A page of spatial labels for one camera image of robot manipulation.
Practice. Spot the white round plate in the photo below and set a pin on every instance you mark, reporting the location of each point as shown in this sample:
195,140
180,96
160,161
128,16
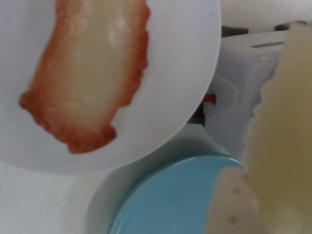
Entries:
170,73

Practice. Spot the light blue dish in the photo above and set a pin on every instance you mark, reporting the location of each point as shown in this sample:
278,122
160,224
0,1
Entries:
165,200

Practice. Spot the white toy train car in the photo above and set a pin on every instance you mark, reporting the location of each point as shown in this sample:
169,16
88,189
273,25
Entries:
234,85

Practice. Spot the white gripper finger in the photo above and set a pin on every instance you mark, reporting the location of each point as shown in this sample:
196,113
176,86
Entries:
231,207

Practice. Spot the bacon strip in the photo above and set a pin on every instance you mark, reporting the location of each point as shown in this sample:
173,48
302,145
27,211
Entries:
85,73

